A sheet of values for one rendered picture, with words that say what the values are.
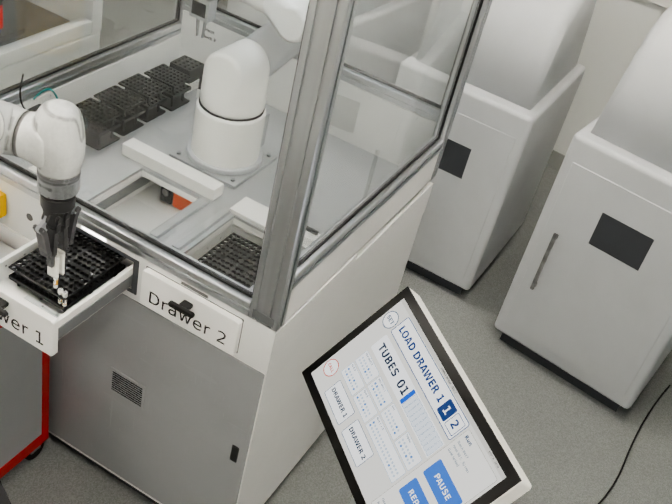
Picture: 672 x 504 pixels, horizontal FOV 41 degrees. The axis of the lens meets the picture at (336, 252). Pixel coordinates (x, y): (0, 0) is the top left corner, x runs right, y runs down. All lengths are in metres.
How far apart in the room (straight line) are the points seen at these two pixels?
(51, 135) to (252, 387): 0.80
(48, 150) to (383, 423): 0.88
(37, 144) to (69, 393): 1.06
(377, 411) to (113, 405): 1.05
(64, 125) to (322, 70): 0.54
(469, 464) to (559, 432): 1.87
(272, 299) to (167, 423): 0.65
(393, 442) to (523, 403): 1.82
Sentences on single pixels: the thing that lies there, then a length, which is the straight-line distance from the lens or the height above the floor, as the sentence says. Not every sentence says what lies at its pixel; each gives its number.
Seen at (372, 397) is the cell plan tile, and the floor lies 1.06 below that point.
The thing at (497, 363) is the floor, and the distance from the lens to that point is 3.69.
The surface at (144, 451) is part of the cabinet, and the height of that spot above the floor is 0.26.
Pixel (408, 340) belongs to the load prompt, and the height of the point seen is 1.16.
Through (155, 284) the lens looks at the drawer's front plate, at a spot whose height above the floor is 0.91.
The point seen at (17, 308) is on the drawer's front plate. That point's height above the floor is 0.91.
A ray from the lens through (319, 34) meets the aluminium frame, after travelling 1.71.
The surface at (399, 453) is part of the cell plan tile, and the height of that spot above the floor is 1.06.
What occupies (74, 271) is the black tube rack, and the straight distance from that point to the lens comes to 2.27.
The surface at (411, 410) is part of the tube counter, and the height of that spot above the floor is 1.11.
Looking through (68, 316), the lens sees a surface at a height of 0.89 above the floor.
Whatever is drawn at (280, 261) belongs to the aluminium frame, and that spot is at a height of 1.15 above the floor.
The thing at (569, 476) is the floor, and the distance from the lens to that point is 3.41.
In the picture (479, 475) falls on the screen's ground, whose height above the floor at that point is 1.15.
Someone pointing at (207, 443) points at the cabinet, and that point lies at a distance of 2.51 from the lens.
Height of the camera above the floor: 2.37
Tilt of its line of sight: 37 degrees down
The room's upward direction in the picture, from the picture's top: 15 degrees clockwise
